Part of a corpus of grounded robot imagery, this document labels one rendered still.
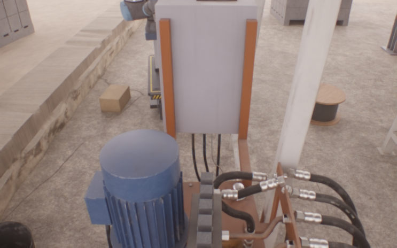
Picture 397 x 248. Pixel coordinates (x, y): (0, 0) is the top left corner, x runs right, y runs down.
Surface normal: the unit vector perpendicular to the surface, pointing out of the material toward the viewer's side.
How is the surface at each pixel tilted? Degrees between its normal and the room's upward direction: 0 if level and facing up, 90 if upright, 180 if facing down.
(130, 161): 0
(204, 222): 0
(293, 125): 89
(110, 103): 90
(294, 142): 89
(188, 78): 90
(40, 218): 0
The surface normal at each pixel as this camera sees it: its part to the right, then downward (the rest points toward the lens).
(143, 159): -0.01, -0.84
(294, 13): 0.04, 0.54
